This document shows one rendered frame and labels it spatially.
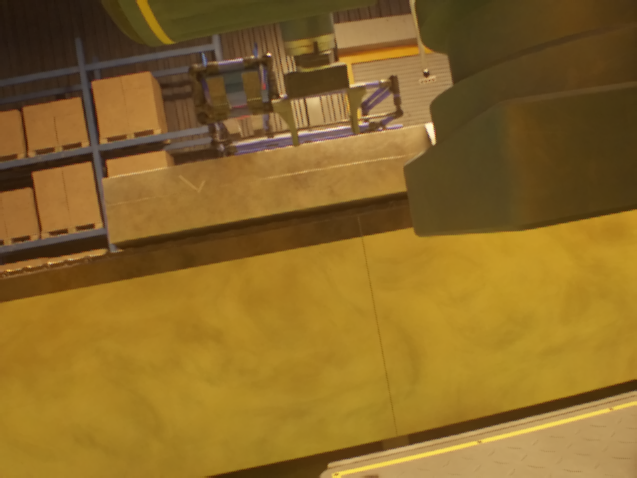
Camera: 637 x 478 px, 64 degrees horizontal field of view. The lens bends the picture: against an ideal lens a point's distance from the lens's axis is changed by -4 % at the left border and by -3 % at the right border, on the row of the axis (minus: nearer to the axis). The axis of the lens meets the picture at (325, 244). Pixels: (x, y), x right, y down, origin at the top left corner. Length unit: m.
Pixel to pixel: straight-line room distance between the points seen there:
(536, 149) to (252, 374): 1.34
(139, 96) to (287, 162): 9.67
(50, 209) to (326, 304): 10.03
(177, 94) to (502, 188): 12.32
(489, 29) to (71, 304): 1.43
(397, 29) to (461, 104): 12.27
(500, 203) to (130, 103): 10.92
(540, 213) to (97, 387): 1.49
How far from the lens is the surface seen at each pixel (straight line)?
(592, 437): 0.92
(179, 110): 12.50
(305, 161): 1.59
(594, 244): 1.84
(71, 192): 11.24
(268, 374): 1.60
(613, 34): 0.40
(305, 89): 1.13
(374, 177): 1.60
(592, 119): 0.36
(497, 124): 0.34
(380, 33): 12.57
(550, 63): 0.40
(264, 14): 0.50
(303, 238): 1.55
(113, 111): 11.24
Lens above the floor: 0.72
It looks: 1 degrees down
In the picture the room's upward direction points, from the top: 10 degrees counter-clockwise
